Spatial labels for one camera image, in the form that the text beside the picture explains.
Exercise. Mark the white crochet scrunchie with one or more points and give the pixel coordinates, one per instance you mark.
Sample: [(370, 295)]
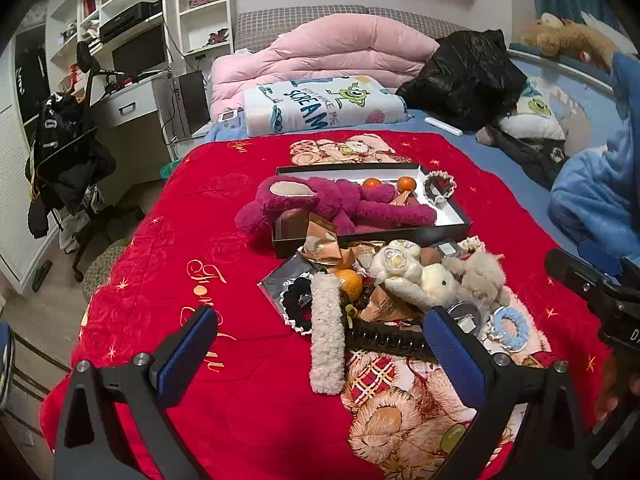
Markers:
[(472, 245)]

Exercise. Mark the red figurine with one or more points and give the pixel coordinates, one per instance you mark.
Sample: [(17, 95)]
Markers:
[(218, 37)]

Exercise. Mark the brown white-trimmed crochet scrunchie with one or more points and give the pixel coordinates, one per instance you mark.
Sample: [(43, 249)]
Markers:
[(430, 192)]

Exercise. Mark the black jacket on chair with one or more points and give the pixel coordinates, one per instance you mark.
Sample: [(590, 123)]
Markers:
[(65, 160)]

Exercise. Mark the red printed blanket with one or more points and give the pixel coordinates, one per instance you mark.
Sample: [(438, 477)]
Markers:
[(200, 220)]

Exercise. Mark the beige plush dog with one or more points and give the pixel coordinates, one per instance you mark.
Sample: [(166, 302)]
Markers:
[(480, 272)]

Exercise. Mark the silver foil bag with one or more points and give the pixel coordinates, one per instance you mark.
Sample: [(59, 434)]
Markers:
[(277, 280)]

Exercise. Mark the monster printed blanket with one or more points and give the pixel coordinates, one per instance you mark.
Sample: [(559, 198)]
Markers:
[(310, 105)]

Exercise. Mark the dark clothing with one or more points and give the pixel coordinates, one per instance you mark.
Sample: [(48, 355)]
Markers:
[(525, 155)]

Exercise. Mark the white plush rabbit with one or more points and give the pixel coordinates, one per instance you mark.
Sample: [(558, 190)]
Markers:
[(415, 270)]

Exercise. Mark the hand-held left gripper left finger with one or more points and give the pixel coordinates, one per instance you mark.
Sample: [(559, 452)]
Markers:
[(192, 355)]

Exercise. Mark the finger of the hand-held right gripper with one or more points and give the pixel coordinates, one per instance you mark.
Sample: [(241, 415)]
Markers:
[(575, 275)]

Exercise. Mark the black box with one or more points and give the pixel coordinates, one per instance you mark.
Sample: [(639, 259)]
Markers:
[(452, 215)]

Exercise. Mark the blue bed sheet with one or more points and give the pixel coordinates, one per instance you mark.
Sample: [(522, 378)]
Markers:
[(480, 160)]

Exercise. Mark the brown teddy bear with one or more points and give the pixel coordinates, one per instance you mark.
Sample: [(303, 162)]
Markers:
[(570, 37)]

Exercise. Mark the black hair comb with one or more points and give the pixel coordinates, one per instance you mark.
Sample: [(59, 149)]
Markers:
[(385, 340)]

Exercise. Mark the white wardrobe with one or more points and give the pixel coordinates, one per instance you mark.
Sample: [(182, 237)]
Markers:
[(15, 210)]

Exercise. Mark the magenta plush bear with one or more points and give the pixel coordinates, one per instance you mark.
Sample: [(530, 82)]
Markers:
[(340, 205)]

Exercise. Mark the grey checked headboard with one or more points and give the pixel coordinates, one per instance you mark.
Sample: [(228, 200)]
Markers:
[(260, 25)]

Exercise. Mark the pink quilt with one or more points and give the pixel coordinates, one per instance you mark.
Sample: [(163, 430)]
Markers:
[(325, 55)]

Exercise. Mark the gold snack packet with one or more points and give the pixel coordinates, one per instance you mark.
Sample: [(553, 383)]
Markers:
[(320, 245)]

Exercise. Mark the white game console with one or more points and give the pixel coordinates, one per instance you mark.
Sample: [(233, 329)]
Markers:
[(227, 116)]

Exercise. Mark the black office chair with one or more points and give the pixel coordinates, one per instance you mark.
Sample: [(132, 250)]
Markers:
[(80, 255)]

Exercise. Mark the blue fleece blanket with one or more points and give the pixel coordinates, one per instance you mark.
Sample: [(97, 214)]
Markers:
[(600, 195)]

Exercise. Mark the blue scrunchie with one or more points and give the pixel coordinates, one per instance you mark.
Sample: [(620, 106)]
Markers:
[(522, 330)]

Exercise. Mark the black crochet scrunchie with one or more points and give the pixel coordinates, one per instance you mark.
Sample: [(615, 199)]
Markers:
[(297, 295)]

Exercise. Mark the white bookshelf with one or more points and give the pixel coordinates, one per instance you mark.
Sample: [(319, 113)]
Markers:
[(172, 10)]

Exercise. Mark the black remote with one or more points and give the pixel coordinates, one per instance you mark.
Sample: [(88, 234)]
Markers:
[(42, 275)]

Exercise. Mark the white remote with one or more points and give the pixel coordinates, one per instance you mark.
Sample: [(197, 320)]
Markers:
[(442, 126)]

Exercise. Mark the brown snack packet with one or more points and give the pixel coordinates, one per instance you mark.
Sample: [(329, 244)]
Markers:
[(385, 302), (404, 200)]

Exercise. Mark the woven pouf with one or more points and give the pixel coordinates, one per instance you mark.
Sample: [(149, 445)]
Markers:
[(105, 265)]

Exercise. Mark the black puffer jacket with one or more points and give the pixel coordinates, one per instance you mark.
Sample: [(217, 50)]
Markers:
[(465, 75)]

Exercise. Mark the black printer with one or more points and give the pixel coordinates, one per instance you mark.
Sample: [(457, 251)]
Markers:
[(127, 20)]

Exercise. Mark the cream fleece headband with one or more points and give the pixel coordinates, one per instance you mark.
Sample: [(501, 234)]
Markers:
[(327, 340)]

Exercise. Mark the black computer tower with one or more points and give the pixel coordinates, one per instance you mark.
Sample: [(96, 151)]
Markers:
[(192, 102)]

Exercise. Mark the monster printed pillow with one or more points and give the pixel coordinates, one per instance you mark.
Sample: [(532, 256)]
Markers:
[(535, 120)]

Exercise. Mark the black microphone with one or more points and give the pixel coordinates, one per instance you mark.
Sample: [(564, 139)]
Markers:
[(85, 57)]

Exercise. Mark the black monitor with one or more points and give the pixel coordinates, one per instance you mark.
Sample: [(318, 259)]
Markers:
[(140, 50)]

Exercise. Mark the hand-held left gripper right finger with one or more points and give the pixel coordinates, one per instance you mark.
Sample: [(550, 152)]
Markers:
[(455, 355)]

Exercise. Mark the person's right hand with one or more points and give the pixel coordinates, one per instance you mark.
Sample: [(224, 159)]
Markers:
[(607, 387)]

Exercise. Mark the orange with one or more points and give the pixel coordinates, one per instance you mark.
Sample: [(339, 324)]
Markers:
[(371, 183), (406, 183), (348, 284)]

